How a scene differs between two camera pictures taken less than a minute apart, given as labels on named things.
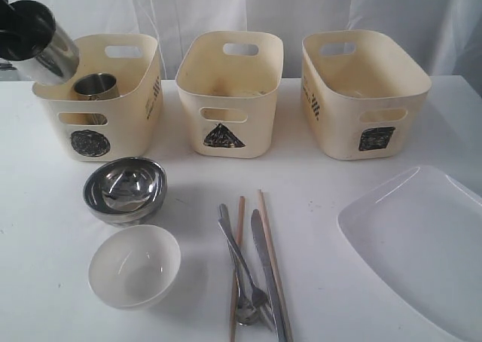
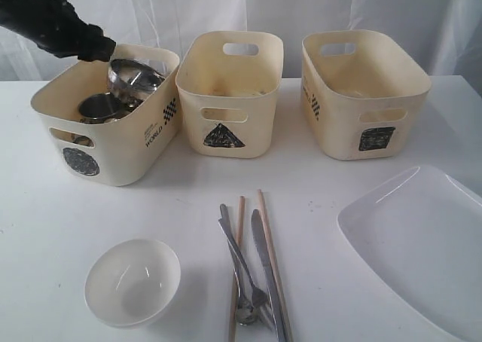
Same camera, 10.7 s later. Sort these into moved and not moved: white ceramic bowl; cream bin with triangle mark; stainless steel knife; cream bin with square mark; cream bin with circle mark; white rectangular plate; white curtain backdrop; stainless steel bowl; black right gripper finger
Moved: cream bin with circle mark; stainless steel bowl; white ceramic bowl; black right gripper finger
Not moved: stainless steel knife; white rectangular plate; cream bin with square mark; cream bin with triangle mark; white curtain backdrop
